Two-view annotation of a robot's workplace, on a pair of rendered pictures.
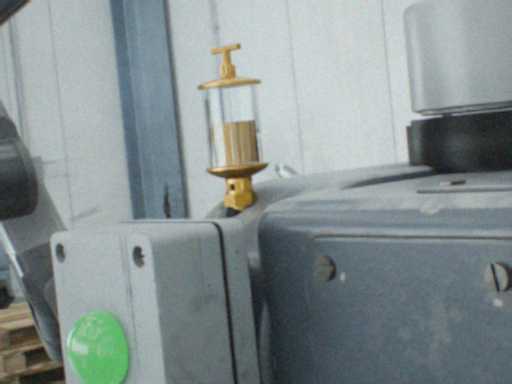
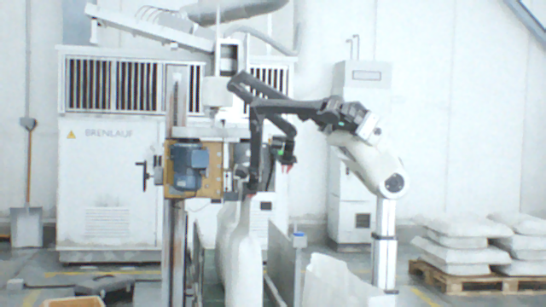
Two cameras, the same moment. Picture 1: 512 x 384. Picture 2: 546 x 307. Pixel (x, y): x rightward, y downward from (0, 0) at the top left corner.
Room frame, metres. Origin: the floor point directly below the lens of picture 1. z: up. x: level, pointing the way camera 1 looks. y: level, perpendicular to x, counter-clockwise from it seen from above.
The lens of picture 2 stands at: (3.52, 1.87, 1.47)
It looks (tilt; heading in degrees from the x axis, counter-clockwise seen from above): 3 degrees down; 211
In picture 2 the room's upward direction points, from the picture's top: 2 degrees clockwise
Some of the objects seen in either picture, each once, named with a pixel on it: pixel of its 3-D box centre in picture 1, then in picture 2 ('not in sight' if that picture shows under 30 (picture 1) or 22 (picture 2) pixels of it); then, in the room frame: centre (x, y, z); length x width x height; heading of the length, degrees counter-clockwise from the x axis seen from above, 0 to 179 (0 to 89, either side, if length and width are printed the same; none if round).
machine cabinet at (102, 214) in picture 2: not in sight; (177, 156); (-1.74, -2.44, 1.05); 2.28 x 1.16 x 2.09; 130
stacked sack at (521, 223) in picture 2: not in sight; (519, 223); (-2.91, 0.78, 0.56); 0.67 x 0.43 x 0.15; 40
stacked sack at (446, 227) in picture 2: not in sight; (470, 227); (-2.33, 0.46, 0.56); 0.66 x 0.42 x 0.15; 130
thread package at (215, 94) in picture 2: not in sight; (217, 92); (0.75, -0.14, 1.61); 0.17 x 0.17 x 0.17
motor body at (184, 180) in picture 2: not in sight; (188, 166); (0.85, -0.24, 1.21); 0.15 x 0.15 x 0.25
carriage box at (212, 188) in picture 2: not in sight; (192, 168); (0.65, -0.38, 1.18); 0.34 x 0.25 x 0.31; 130
